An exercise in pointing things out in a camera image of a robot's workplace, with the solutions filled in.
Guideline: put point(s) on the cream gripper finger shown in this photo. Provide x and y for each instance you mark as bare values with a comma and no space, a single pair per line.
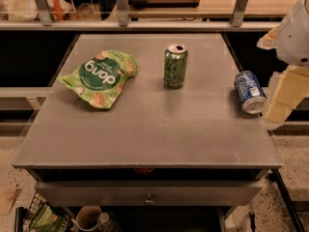
286,90
269,40

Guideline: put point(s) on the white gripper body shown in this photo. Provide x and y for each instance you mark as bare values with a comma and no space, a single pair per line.
294,38

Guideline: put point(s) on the blue pepsi can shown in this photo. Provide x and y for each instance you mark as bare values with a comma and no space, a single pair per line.
251,96

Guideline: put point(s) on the green soda can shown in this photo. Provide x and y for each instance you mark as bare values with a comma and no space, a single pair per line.
175,61

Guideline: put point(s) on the green dang snack bag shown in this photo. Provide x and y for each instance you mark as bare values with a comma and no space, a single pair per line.
101,80

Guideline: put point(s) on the metal railing with brackets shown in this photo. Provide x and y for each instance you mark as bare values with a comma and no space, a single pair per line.
139,26

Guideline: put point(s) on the clear plastic bottle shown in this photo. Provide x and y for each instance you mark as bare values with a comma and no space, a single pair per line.
107,222

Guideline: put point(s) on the paper cup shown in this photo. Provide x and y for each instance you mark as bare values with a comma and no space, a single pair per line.
87,218

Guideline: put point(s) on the grey drawer with knob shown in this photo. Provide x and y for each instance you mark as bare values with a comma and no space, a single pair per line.
148,193

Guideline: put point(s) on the orange white bag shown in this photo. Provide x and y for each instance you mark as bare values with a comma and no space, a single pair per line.
28,10

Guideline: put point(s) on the green bag in basket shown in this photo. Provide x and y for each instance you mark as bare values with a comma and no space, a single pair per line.
48,220

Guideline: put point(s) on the black wire basket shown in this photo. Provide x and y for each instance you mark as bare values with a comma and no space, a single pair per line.
24,215

